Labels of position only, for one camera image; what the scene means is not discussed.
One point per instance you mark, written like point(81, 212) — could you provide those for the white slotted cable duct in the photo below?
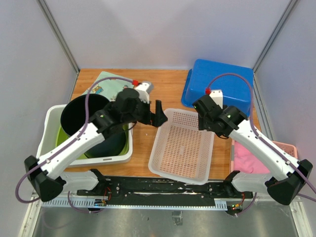
point(93, 203)

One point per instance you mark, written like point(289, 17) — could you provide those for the white perforated plastic basket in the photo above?
point(181, 151)

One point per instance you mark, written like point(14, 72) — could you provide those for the large blue plastic tub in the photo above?
point(235, 91)

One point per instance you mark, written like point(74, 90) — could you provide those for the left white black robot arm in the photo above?
point(46, 173)

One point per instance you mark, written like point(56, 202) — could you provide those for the pink cloth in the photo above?
point(245, 161)

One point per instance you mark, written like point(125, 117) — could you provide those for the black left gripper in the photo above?
point(156, 119)

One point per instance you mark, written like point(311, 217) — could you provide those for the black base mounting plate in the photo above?
point(153, 190)

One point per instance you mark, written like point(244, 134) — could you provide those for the dark grey round bucket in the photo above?
point(73, 118)

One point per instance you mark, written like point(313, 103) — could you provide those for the grey aluminium frame rail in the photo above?
point(58, 34)

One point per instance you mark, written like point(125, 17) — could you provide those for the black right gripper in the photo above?
point(202, 124)

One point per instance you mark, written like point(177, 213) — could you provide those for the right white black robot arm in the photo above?
point(287, 175)

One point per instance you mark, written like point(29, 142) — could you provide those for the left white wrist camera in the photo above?
point(144, 89)

